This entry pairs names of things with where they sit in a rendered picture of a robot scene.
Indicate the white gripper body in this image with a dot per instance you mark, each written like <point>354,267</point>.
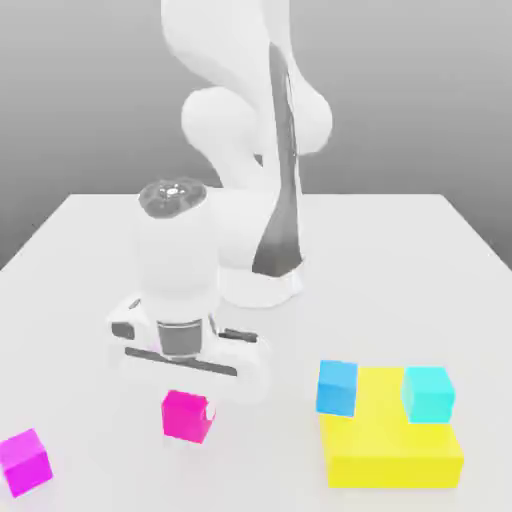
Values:
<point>244,376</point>

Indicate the small magenta cube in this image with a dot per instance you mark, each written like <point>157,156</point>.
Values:
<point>24,463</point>

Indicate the small cyan cube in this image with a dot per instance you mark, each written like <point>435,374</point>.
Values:
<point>428,395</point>

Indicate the small blue cube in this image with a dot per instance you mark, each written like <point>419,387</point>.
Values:
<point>336,387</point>

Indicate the large yellow box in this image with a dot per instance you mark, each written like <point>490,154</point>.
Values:
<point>394,452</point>

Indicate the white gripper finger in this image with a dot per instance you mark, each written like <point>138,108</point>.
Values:
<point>209,412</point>

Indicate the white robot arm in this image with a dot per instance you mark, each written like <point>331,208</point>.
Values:
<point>240,132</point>

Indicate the small pink cube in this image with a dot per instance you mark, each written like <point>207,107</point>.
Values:
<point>184,416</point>

